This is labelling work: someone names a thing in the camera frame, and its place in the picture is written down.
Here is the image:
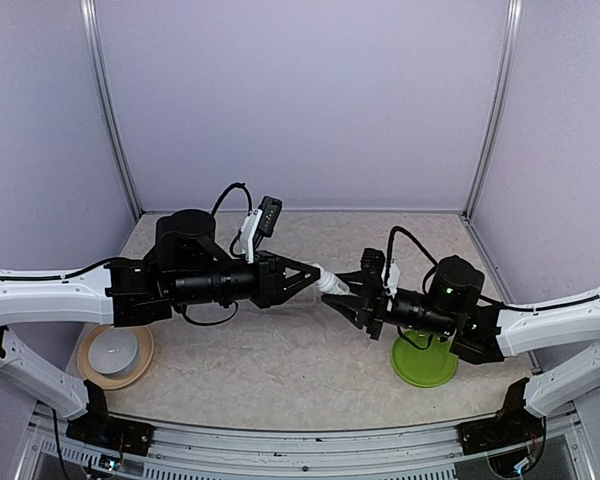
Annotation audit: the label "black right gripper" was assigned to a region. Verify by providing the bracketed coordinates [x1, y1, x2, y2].
[321, 271, 458, 342]

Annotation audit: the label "small white pill bottle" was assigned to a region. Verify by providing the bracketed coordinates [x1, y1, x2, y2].
[314, 263, 351, 295]

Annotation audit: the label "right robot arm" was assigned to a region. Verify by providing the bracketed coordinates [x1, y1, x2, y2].
[320, 226, 600, 444]

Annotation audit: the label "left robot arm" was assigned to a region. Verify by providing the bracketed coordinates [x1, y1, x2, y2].
[0, 197, 321, 445]

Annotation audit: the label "green plate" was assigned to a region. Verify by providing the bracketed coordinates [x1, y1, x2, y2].
[390, 330, 459, 388]

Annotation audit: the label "beige plate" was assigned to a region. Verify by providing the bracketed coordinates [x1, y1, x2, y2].
[76, 326, 154, 391]

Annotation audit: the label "white bowl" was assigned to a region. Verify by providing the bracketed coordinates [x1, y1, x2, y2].
[88, 328, 139, 378]

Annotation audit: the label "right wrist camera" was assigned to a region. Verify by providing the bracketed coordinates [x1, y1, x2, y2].
[360, 248, 401, 297]

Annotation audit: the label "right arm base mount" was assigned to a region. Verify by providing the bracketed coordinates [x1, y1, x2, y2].
[457, 378, 546, 455]

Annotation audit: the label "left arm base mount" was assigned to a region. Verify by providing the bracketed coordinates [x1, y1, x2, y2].
[66, 380, 154, 457]

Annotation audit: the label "front aluminium rail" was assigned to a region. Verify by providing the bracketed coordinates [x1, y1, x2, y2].
[14, 399, 596, 480]

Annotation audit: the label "right aluminium frame post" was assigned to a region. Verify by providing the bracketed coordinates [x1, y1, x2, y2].
[463, 0, 524, 223]

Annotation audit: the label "aluminium frame post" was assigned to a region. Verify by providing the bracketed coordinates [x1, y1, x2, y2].
[463, 0, 524, 223]
[79, 0, 144, 223]

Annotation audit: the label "left aluminium frame post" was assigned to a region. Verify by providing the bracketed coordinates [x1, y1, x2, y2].
[79, 0, 144, 223]

